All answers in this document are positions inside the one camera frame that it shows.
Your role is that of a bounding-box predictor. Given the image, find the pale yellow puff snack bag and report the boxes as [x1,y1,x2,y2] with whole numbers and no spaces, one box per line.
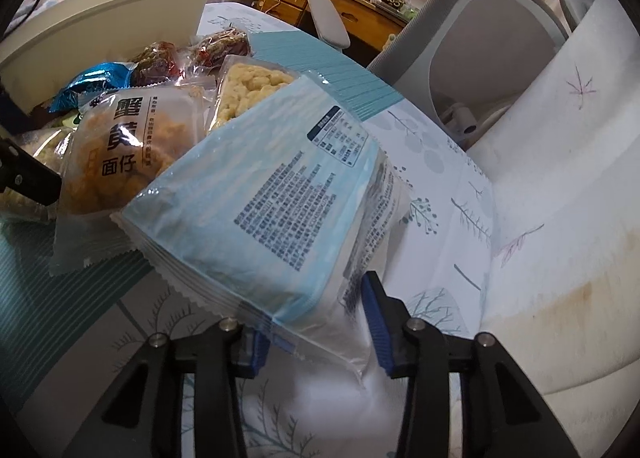
[1,127,75,223]

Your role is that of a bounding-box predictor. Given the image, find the orange crab roe snack bag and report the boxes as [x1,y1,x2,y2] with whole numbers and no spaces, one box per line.
[49,85,214,275]

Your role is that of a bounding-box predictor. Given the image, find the light blue snack bag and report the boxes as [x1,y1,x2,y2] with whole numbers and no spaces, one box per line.
[113,72,410,374]

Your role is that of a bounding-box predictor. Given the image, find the blue foil snack packet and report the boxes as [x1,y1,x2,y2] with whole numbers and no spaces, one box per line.
[49,62,137,114]

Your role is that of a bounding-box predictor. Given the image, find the white plastic organizer tray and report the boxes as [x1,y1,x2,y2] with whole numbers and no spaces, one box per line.
[1,0,207,113]

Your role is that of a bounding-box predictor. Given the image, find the teal patterned tablecloth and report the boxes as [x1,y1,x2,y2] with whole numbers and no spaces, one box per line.
[1,15,494,457]

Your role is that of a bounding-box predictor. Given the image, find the clear nut mix bag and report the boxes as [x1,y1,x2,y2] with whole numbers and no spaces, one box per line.
[129,41,180,87]

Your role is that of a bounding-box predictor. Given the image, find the clear red date bag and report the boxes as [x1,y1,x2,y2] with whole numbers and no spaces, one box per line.
[186,27,252,73]

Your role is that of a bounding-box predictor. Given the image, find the grey office chair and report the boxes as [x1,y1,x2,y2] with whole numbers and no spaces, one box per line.
[305,0,606,150]

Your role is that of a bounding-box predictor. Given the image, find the wooden desk with drawers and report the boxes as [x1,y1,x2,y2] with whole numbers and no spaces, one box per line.
[257,0,421,52]

